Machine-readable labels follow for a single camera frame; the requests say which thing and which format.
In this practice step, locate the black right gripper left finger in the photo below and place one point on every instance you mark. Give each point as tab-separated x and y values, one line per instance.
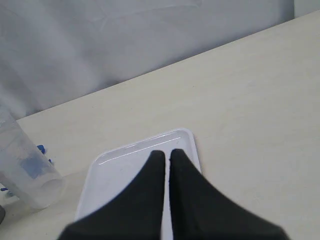
134	214

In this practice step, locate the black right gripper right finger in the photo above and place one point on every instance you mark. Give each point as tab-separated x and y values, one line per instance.
201	212

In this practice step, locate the clear plastic tea bottle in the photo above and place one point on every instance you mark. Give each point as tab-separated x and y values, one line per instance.
24	169

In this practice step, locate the blue plastic container lid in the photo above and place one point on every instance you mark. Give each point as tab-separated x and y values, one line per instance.
8	193

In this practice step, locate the stainless steel cup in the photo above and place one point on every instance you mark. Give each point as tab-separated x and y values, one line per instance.
2	214

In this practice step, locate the white plastic tray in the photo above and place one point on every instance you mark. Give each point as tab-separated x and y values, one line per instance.
113	170

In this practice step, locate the white backdrop cloth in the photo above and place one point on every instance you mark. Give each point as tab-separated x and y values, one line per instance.
54	51

